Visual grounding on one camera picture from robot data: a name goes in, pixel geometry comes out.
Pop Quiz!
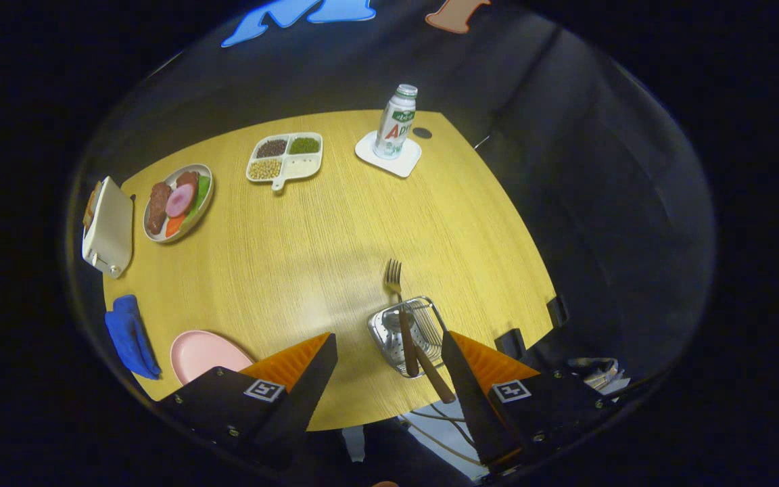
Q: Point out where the white toaster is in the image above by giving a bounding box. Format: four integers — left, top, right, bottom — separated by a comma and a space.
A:
81, 176, 135, 279

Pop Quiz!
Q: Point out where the brown toast slice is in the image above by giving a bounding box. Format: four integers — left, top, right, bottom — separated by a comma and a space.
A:
82, 180, 103, 229

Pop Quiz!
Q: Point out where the pink ham slice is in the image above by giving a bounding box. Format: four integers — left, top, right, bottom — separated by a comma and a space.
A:
165, 184, 195, 218

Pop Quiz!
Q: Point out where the white square coaster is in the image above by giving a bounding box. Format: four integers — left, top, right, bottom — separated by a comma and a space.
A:
354, 130, 423, 179

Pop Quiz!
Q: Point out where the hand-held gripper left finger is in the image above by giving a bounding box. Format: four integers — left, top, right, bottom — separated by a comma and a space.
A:
156, 331, 339, 467

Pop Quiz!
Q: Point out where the pink plate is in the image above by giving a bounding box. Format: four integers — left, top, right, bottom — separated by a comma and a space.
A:
170, 330, 255, 386

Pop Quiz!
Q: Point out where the blue towel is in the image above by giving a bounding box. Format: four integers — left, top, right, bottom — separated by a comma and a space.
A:
104, 294, 162, 380

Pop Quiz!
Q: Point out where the white divided bean tray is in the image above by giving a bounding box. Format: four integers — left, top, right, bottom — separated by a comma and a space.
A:
246, 132, 324, 192

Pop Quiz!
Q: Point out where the grey cable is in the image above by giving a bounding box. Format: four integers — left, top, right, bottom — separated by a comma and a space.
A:
400, 402, 485, 467

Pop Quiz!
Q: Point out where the metal wire cutlery basket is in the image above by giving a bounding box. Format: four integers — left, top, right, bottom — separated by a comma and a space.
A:
367, 296, 447, 379

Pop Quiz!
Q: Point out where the green lettuce leaf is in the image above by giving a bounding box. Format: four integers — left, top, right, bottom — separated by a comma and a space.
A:
183, 175, 212, 227

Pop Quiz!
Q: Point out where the fork with wooden handle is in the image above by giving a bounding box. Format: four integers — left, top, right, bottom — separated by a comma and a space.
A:
384, 259, 421, 378

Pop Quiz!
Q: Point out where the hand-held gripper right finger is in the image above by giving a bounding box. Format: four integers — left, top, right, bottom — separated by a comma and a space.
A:
441, 330, 627, 474

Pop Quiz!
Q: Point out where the long brown meat piece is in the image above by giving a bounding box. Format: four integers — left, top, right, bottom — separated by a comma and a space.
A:
147, 181, 172, 235

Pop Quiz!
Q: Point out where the white bottle green cap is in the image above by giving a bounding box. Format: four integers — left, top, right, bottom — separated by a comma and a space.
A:
373, 84, 419, 160

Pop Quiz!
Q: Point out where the beige crumpled bag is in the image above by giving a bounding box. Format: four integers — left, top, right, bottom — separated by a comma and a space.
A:
569, 357, 630, 394

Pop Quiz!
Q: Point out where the spoon with wooden handle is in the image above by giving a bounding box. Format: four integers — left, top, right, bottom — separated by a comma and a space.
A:
389, 325, 456, 404

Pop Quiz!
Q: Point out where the grey food plate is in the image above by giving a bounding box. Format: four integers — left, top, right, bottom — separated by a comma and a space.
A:
143, 163, 214, 244

